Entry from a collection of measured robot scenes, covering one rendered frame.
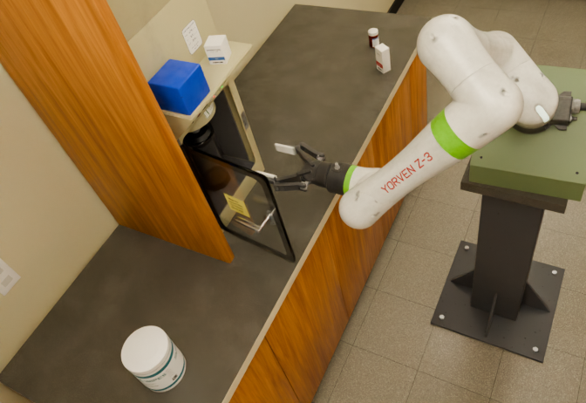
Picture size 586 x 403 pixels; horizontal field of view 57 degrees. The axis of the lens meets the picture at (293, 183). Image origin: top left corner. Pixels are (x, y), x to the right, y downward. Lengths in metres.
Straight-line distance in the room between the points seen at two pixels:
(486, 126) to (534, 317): 1.61
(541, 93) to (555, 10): 2.83
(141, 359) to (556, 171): 1.30
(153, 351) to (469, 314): 1.56
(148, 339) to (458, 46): 1.06
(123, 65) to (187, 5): 0.34
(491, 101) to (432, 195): 1.91
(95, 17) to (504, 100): 0.83
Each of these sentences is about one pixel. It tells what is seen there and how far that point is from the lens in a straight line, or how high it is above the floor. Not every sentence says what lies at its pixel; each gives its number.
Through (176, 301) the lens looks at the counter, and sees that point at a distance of 1.76.
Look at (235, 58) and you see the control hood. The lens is 1.53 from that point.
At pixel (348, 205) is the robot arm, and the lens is 1.36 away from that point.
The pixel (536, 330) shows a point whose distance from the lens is 2.64.
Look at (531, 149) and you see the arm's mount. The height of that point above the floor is 1.08.
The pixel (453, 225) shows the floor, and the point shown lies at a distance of 2.91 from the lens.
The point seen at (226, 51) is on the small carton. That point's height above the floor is 1.54.
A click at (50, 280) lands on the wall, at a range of 1.96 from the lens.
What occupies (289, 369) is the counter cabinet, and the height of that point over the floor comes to 0.50.
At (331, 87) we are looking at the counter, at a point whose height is 0.94.
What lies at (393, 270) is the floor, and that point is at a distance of 2.75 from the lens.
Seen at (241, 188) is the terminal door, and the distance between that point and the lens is 1.46.
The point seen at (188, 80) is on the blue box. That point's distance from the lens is 1.36.
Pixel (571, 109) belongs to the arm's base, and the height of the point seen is 1.20.
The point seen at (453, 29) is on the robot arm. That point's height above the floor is 1.68.
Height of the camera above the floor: 2.35
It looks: 48 degrees down
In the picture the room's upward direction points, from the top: 17 degrees counter-clockwise
